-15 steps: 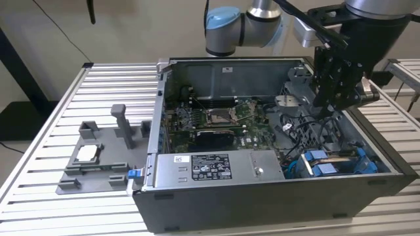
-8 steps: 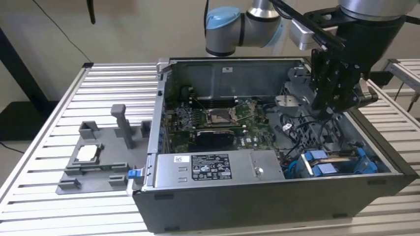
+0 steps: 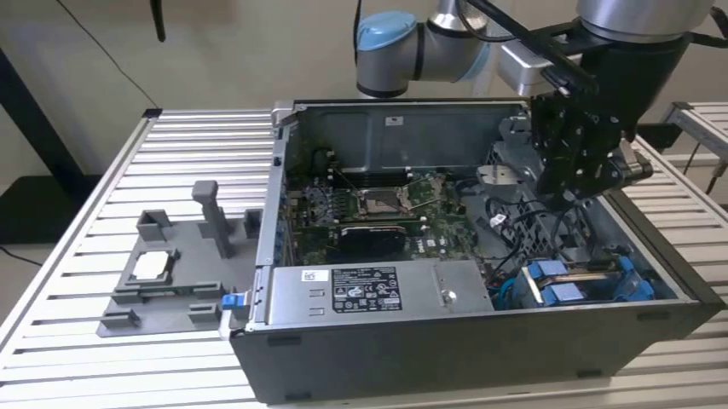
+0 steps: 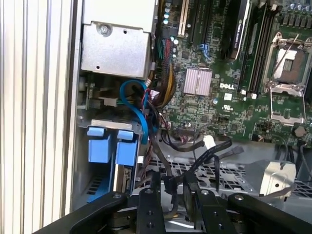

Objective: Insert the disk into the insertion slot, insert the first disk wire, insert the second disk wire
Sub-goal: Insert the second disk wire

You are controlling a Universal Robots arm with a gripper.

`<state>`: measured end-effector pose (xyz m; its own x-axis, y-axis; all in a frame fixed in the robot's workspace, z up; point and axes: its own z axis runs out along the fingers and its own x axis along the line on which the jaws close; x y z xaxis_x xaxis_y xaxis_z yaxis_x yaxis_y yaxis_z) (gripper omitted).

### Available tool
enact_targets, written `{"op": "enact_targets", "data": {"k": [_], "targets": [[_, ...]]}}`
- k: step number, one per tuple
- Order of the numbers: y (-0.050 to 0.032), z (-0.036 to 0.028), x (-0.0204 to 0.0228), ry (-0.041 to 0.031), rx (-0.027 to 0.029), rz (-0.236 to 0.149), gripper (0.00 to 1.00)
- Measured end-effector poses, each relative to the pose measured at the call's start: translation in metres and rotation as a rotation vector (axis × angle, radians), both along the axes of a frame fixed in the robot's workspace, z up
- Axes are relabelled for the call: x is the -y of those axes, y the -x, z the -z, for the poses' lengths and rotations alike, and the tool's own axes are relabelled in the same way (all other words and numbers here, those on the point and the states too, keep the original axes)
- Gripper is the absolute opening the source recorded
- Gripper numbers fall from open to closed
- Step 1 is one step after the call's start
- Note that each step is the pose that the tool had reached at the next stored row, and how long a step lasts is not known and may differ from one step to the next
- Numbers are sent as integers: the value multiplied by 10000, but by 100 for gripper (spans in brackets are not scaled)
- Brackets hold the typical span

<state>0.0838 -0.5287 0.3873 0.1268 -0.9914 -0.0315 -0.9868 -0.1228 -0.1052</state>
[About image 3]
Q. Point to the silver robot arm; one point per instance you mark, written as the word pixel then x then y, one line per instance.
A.
pixel 398 59

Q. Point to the black RAM slot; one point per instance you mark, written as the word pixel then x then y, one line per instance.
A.
pixel 386 217
pixel 386 222
pixel 378 180
pixel 376 172

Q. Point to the metal slat side table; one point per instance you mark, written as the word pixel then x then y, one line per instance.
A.
pixel 703 119

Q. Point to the green motherboard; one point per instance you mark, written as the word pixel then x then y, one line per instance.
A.
pixel 449 230

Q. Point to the CPU socket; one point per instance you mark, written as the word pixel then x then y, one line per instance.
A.
pixel 381 204

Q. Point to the thin metal locking lever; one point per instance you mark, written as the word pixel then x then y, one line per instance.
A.
pixel 345 177

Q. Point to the black graphics card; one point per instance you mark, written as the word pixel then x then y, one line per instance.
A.
pixel 373 238

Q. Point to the silver power supply unit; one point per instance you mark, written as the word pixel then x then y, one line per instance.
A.
pixel 409 294

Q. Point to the black and silver PC case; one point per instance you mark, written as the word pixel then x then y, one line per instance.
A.
pixel 427 362

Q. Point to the black hanging object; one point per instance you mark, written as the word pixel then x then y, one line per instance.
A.
pixel 158 21

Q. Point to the blue case latch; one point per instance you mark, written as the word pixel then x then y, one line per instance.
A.
pixel 232 302

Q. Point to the silver CPU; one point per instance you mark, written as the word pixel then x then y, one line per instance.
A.
pixel 151 267

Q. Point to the grey parts rack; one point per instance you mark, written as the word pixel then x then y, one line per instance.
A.
pixel 165 324

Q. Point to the silver camera box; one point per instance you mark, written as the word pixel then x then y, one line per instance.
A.
pixel 527 64

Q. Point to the grey metal drive bracket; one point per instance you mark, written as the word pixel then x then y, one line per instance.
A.
pixel 500 179

